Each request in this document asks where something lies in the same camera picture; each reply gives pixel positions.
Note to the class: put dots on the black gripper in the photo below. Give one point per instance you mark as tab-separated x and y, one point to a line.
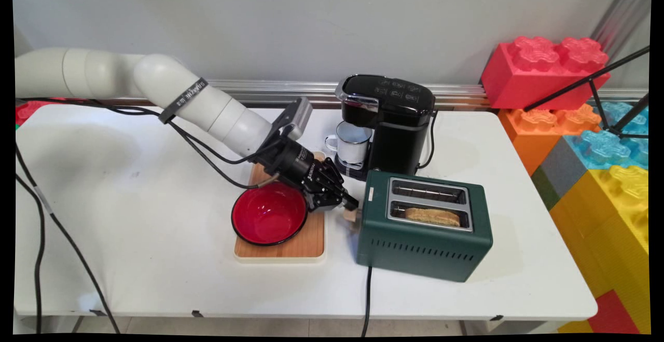
293	163

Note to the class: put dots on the wooden toaster lever knob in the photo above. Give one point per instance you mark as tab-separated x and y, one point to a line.
350	216

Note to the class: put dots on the green two-slot toaster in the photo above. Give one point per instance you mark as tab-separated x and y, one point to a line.
415	251

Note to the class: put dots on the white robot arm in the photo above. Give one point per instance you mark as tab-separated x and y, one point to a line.
155	82

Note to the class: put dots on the wooden cutting board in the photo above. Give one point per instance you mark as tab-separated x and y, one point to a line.
311	238

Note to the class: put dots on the white enamel mug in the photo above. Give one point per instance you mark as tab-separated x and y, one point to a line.
353	145

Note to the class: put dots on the red bowl with black rim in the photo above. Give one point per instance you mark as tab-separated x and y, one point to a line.
267	215

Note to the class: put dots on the black coffee machine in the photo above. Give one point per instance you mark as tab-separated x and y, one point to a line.
399	129

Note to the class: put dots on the toasted bread slice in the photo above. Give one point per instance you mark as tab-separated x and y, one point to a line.
433	217

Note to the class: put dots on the big orange toy brick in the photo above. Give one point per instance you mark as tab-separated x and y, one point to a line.
534	134

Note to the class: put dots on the big red toy brick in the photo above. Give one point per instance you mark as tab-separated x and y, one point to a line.
539	74

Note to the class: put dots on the big yellow toy brick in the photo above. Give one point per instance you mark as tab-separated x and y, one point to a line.
607	228

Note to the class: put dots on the translucent blue toy brick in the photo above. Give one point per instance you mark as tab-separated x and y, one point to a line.
607	147

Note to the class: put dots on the black tripod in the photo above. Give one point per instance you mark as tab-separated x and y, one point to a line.
596	100

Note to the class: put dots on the flat red toy brick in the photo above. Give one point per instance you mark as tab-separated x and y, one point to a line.
614	313

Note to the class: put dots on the small red toy brick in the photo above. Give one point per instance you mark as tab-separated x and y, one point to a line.
28	111

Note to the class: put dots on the upright aluminium profile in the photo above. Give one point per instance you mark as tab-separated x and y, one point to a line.
625	12

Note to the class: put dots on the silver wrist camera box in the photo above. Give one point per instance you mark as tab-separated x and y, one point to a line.
295	119

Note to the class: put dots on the aluminium wall rail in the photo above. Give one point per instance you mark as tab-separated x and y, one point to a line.
467	93

